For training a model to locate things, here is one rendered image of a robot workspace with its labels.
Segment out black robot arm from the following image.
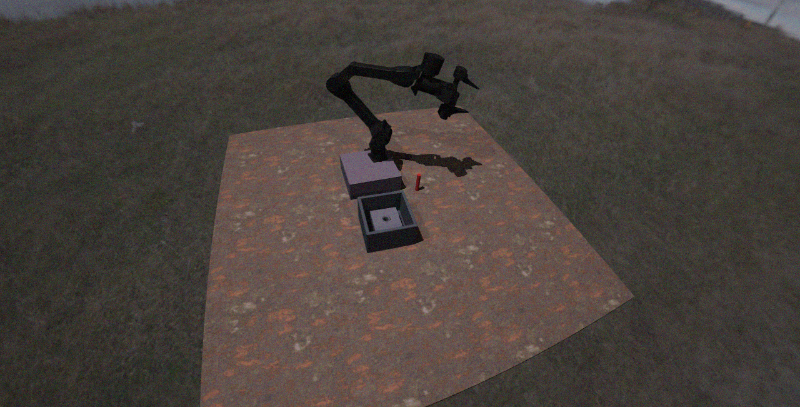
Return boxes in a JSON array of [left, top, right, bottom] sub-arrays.
[[326, 52, 459, 163]]

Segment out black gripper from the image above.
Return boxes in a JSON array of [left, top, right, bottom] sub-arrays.
[[431, 66, 479, 120]]

